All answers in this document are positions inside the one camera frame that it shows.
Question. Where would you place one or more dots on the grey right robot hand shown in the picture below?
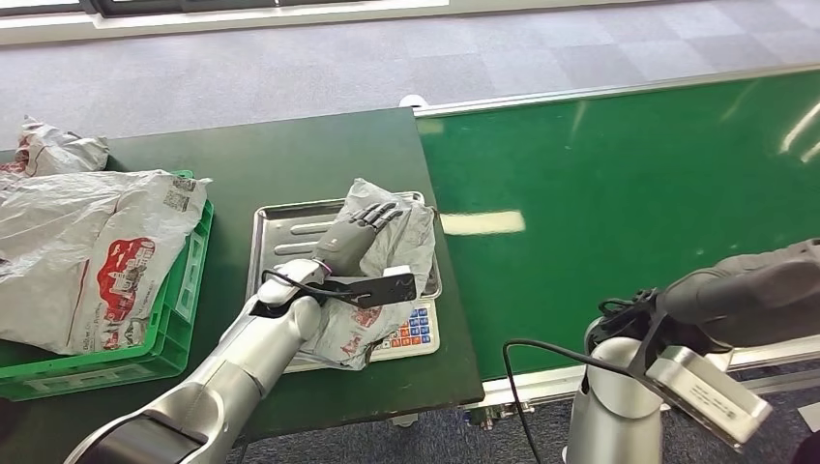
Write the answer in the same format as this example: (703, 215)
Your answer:
(749, 301)

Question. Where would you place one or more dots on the green plastic crate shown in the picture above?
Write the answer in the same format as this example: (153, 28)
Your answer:
(173, 320)

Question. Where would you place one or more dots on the white round knob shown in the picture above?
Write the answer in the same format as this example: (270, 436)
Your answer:
(414, 100)

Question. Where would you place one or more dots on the green conveyor belt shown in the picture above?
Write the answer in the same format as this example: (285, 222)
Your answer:
(608, 211)

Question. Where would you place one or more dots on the grey mailer package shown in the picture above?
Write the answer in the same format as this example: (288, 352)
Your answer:
(403, 246)

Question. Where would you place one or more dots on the white paper sheet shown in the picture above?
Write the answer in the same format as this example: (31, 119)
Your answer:
(811, 417)

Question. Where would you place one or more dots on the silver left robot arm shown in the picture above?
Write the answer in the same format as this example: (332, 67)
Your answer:
(237, 371)

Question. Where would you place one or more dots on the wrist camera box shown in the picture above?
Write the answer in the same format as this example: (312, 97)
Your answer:
(711, 397)
(384, 289)

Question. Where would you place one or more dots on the aluminium conveyor frame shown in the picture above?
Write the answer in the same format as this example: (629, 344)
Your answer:
(544, 384)

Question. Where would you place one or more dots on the small white crumpled mailer bag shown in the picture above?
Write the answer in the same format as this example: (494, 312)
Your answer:
(54, 150)

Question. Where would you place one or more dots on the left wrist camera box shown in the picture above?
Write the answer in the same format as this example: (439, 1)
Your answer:
(384, 289)

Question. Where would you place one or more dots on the white electronic scale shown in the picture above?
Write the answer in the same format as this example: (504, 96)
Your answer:
(416, 333)

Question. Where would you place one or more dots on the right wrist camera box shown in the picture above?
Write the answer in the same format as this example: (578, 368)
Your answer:
(711, 397)

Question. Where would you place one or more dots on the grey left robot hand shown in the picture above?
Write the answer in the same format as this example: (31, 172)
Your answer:
(349, 243)

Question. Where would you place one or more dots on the large white red-print mailer bag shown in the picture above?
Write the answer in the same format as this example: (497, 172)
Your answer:
(70, 256)

